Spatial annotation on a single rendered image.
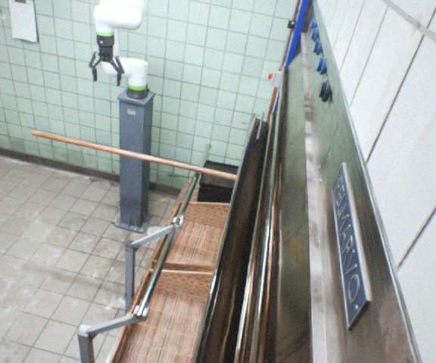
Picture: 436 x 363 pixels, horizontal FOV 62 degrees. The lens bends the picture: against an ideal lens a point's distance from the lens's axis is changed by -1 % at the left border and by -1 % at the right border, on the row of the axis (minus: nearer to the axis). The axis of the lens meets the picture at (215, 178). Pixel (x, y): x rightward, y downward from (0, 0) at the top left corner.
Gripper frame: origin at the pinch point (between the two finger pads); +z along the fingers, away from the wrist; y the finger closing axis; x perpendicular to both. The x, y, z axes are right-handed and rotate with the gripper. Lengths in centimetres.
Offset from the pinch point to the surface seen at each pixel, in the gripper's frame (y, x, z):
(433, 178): -98, 160, -73
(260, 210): -94, 81, -1
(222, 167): -69, -34, 63
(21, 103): 128, -94, 83
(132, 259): -41, 67, 60
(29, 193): 102, -48, 147
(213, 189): -68, -11, 66
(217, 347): -89, 132, 4
